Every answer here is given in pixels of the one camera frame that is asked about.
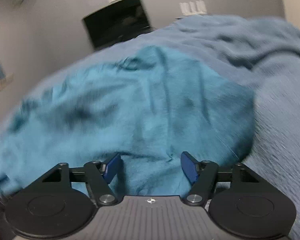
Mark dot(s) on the white router with antennas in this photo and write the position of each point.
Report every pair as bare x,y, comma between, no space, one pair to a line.
193,7

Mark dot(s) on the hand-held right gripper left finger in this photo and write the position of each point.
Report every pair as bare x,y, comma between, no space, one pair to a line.
112,166

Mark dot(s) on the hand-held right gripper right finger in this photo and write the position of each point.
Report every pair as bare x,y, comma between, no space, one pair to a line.
188,166

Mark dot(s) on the teal zip-up jacket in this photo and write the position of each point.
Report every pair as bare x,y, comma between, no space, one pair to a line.
130,100

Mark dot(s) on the black flat screen monitor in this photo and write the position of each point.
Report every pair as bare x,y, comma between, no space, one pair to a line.
117,21

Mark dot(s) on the blue bed blanket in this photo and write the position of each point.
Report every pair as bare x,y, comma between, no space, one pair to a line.
265,80

